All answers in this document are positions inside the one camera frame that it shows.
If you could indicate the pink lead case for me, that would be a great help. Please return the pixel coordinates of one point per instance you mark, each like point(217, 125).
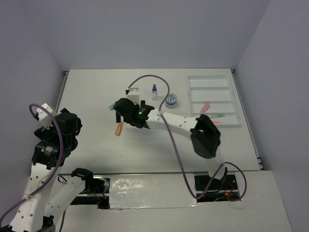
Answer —
point(205, 108)

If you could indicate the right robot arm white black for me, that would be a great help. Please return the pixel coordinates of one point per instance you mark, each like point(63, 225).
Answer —
point(201, 131)

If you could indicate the blue lead case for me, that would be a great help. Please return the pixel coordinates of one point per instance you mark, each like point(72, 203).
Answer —
point(111, 107)

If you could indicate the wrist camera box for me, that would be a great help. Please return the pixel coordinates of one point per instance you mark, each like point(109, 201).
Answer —
point(44, 118)
point(133, 94)

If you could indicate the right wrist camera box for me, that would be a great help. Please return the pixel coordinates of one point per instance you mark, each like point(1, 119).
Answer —
point(133, 94)

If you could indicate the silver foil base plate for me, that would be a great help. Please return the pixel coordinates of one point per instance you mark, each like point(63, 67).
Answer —
point(149, 191)

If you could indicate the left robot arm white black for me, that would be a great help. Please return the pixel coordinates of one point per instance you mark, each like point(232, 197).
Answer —
point(37, 212)

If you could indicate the blue round jar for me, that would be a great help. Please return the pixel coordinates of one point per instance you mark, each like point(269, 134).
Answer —
point(171, 101)

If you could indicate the small clear spray bottle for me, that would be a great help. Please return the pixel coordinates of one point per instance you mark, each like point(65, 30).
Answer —
point(154, 92)

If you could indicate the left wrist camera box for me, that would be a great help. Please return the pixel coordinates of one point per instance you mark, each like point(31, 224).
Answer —
point(44, 118)

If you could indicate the white compartment tray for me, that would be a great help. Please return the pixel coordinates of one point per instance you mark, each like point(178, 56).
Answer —
point(217, 91)

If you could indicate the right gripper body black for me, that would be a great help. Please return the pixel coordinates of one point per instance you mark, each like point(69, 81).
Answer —
point(128, 120)

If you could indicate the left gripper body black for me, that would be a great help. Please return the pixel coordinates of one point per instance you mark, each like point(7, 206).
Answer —
point(75, 141)

